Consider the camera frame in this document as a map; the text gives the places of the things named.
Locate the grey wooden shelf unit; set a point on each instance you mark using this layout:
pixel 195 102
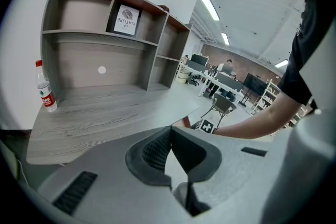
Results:
pixel 105 55

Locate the person's black shirt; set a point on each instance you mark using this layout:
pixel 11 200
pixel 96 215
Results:
pixel 312 34

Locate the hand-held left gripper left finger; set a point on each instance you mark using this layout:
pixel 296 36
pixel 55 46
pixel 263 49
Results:
pixel 113 181

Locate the white office desk row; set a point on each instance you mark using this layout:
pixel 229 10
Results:
pixel 210 78

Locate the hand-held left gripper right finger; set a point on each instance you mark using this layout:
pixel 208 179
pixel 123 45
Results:
pixel 231 165

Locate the person's right forearm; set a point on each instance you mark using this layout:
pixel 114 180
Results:
pixel 260 120

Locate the white storage rack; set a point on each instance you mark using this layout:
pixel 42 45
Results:
pixel 267 97

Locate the framed leaf print picture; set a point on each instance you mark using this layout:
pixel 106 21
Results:
pixel 126 20

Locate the red-capped plastic water bottle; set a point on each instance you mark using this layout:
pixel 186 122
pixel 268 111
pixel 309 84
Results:
pixel 46 91

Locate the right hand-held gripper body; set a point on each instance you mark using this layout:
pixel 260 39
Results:
pixel 207 126

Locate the black office swivel chair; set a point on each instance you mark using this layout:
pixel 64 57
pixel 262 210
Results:
pixel 193 79

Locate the black computer monitor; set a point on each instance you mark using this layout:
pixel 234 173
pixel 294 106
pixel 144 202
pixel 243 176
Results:
pixel 199 59

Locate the white round hole cover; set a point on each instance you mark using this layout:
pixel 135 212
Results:
pixel 102 69

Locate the long ceiling light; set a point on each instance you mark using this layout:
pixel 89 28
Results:
pixel 281 63
pixel 208 4
pixel 225 38

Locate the large black screen on stand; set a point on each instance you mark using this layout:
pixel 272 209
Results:
pixel 255 84

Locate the grey shell chair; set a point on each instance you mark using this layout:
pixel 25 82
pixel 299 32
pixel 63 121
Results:
pixel 223 106

